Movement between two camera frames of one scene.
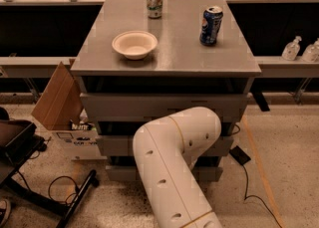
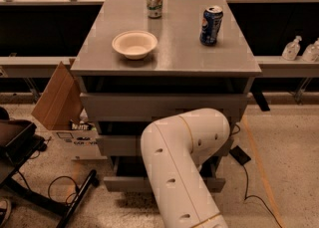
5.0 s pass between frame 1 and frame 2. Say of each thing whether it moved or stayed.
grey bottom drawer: moved
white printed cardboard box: stayed
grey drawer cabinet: stayed
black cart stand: stayed
